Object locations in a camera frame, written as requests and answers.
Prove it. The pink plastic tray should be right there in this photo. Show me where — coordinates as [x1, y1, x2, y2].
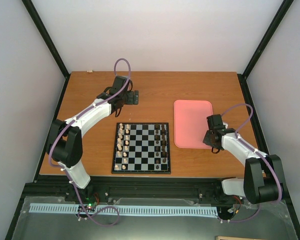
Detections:
[173, 99, 213, 149]

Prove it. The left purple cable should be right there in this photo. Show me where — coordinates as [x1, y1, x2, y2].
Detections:
[48, 58, 132, 227]

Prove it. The purple cable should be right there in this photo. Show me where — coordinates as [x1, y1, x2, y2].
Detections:
[48, 58, 132, 227]
[221, 103, 285, 224]

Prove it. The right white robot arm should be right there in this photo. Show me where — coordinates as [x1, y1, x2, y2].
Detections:
[203, 114, 286, 204]

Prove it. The black aluminium frame rail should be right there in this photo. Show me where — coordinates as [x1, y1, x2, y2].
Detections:
[22, 176, 288, 201]

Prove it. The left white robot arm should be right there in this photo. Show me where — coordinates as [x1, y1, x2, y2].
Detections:
[46, 76, 134, 202]

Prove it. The dark rook chess piece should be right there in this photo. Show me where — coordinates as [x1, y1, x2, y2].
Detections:
[161, 124, 166, 133]

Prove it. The black white chessboard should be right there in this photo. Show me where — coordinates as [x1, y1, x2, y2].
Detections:
[111, 122, 172, 174]

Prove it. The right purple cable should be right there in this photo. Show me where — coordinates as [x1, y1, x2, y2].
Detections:
[221, 103, 285, 224]

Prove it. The light blue cable duct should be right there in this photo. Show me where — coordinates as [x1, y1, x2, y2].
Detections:
[28, 203, 218, 218]

